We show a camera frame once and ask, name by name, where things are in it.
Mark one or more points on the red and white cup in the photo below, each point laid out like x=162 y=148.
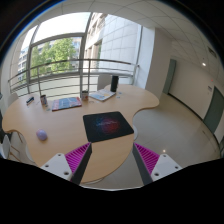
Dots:
x=84 y=95

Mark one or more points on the metal window railing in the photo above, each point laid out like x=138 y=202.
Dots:
x=69 y=77

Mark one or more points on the open light blue notebook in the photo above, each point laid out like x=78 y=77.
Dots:
x=102 y=95

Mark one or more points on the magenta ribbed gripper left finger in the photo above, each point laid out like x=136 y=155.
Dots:
x=70 y=166

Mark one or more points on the white chair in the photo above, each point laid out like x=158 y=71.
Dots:
x=10 y=147

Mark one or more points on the red and blue book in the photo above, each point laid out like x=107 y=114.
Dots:
x=66 y=103

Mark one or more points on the black mouse pad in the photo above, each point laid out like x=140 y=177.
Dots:
x=106 y=126

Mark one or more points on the grey-green door far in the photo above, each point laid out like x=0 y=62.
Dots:
x=170 y=75

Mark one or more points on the grey-green door right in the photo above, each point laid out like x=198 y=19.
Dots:
x=215 y=111

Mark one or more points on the small black stapler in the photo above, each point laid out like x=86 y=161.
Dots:
x=29 y=100

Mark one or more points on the grey-green door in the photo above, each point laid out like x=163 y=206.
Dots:
x=170 y=75
x=215 y=111

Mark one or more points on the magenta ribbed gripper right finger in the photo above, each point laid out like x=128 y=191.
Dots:
x=153 y=166

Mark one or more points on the lilac computer mouse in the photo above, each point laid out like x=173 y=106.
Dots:
x=41 y=134

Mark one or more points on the black cylindrical speaker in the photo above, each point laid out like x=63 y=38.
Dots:
x=114 y=83

